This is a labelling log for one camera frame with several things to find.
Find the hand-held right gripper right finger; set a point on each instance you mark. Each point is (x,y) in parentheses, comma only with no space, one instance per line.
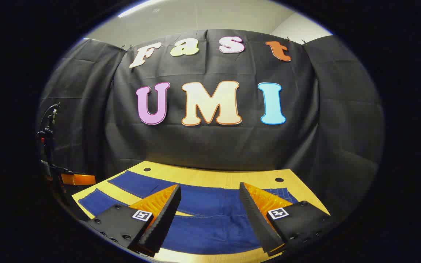
(256,219)

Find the black backdrop cloth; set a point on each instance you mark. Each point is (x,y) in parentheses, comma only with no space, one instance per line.
(210,146)

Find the blue denim jeans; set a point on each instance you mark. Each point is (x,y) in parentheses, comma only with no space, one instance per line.
(210,226)

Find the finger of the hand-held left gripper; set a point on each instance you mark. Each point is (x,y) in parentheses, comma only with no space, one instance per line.
(79,179)

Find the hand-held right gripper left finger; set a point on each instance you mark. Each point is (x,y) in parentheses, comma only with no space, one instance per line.
(165,223)

